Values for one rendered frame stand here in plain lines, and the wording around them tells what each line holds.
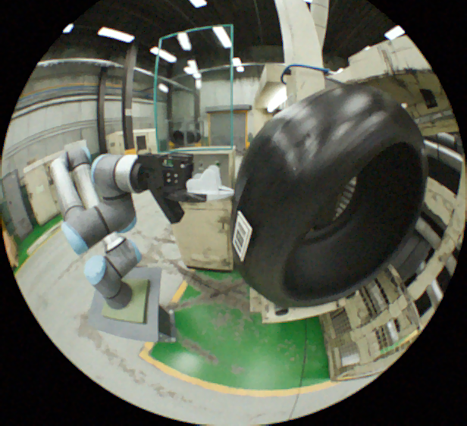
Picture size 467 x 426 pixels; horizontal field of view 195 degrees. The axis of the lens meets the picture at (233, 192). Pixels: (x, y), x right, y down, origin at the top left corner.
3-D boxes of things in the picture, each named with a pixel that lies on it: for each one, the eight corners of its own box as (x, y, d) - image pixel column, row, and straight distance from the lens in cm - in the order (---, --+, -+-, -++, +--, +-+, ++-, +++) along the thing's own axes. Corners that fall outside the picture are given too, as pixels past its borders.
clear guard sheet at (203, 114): (158, 152, 109) (161, 39, 138) (233, 149, 90) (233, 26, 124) (157, 153, 107) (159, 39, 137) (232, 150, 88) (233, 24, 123)
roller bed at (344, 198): (330, 220, 98) (344, 176, 88) (346, 219, 107) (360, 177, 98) (347, 240, 86) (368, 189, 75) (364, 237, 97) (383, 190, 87)
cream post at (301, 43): (256, 292, 151) (270, -13, 132) (269, 292, 153) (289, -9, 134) (257, 305, 146) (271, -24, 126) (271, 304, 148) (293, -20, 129)
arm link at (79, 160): (119, 275, 97) (64, 158, 105) (138, 258, 99) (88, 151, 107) (126, 280, 82) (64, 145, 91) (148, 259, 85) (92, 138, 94)
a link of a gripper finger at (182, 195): (205, 198, 24) (160, 191, 27) (205, 205, 24) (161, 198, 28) (211, 187, 28) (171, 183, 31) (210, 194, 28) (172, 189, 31)
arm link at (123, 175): (119, 198, 36) (142, 183, 42) (134, 201, 33) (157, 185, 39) (112, 159, 33) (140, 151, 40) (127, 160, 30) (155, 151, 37)
